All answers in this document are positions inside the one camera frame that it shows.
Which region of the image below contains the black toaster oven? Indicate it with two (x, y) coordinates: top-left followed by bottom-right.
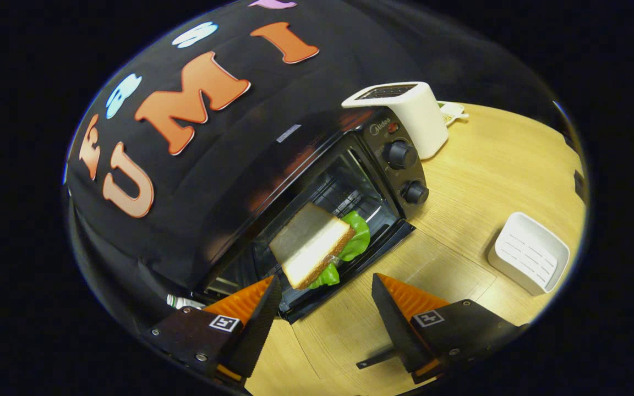
(193, 107), (498, 370)

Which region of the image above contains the black backdrop cloth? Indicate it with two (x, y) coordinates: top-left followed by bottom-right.
(64, 0), (571, 331)

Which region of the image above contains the lettuce toast sandwich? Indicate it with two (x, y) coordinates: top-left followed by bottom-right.
(269, 202), (371, 290)

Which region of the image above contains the white pop-up toaster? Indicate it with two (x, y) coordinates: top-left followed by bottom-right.
(342, 81), (450, 160)

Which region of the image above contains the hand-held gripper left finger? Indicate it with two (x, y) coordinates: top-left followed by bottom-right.
(141, 275), (283, 384)

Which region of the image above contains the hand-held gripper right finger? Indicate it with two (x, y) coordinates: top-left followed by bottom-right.
(371, 272), (528, 386)

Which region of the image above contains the white plastic bottle green label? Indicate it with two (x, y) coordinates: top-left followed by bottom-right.
(166, 294), (206, 310)

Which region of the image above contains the white divided bean dish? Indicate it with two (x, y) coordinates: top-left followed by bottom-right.
(438, 101), (469, 128)

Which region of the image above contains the white rectangular tray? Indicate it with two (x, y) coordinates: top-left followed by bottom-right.
(488, 212), (571, 296)

